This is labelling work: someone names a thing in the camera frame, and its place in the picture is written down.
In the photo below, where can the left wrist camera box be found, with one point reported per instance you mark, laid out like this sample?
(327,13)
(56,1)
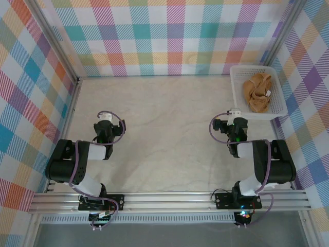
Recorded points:
(106,117)

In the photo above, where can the tan t-shirt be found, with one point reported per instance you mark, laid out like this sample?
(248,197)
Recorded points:
(257,94)

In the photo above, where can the white plastic basket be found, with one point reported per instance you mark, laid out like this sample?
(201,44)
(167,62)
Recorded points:
(278,103)

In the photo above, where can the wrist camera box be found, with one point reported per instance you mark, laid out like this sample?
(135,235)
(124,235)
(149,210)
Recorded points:
(106,117)
(235,112)

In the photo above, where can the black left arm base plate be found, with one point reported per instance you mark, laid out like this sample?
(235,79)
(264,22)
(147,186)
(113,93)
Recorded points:
(117,200)

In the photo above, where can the aluminium frame post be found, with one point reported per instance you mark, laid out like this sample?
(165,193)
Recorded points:
(282,33)
(55,43)

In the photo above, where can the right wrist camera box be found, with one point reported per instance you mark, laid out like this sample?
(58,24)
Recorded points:
(235,112)

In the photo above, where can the aluminium frame leg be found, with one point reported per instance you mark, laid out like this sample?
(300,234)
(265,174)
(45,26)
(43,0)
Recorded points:
(32,231)
(307,231)

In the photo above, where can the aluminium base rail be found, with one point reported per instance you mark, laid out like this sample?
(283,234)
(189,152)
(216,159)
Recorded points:
(167,202)

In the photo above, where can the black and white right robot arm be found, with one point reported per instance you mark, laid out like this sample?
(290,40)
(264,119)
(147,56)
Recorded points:
(280,167)

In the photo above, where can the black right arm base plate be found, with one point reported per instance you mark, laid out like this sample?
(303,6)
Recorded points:
(223,202)

